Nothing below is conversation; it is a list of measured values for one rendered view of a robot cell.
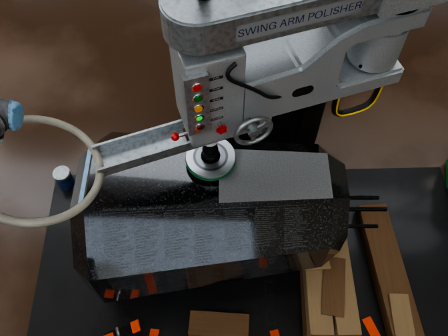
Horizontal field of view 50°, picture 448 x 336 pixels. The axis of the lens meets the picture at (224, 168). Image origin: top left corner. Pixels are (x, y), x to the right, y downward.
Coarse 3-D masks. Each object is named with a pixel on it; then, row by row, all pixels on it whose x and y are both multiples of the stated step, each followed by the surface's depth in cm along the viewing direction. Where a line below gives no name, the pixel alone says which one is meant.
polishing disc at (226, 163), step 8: (224, 144) 209; (192, 152) 207; (200, 152) 207; (224, 152) 207; (232, 152) 207; (192, 160) 205; (200, 160) 205; (224, 160) 205; (232, 160) 205; (192, 168) 203; (200, 168) 203; (208, 168) 203; (216, 168) 203; (224, 168) 203; (200, 176) 202; (208, 176) 201; (216, 176) 201
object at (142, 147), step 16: (160, 128) 187; (176, 128) 190; (96, 144) 184; (112, 144) 185; (128, 144) 188; (144, 144) 188; (160, 144) 188; (176, 144) 188; (208, 144) 187; (112, 160) 185; (128, 160) 179; (144, 160) 182
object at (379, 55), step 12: (396, 36) 165; (360, 48) 174; (372, 48) 170; (384, 48) 169; (396, 48) 170; (360, 60) 177; (372, 60) 174; (384, 60) 174; (396, 60) 179; (372, 72) 179
